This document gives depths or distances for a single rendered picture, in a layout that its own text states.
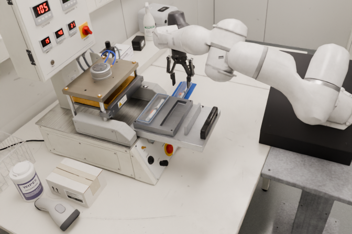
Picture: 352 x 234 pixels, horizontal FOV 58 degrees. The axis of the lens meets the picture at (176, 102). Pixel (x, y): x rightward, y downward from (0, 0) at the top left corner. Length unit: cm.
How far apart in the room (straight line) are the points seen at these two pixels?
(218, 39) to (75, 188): 73
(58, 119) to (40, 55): 33
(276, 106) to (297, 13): 225
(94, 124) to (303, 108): 73
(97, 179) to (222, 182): 48
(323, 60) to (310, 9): 252
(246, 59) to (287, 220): 133
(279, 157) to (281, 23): 240
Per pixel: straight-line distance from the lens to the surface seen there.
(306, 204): 174
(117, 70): 130
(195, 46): 112
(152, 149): 128
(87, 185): 124
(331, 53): 105
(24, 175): 131
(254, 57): 99
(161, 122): 118
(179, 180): 130
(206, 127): 112
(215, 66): 108
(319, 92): 102
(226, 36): 108
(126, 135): 118
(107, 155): 130
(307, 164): 141
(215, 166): 134
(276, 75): 100
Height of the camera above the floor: 175
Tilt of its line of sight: 36 degrees down
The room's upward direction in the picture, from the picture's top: 5 degrees counter-clockwise
